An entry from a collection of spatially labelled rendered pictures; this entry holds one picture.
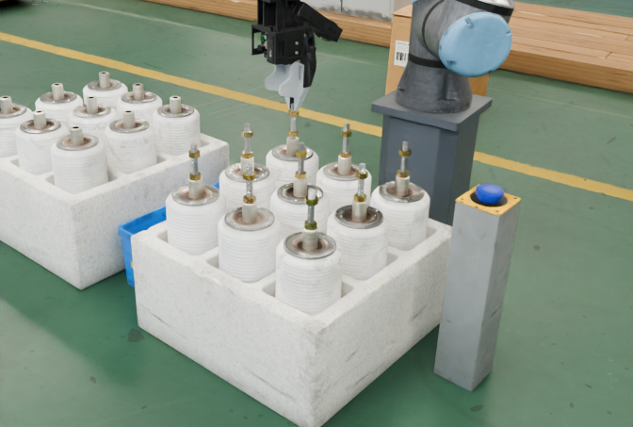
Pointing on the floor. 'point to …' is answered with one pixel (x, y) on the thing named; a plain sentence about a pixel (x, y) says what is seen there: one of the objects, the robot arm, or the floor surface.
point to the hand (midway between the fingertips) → (296, 101)
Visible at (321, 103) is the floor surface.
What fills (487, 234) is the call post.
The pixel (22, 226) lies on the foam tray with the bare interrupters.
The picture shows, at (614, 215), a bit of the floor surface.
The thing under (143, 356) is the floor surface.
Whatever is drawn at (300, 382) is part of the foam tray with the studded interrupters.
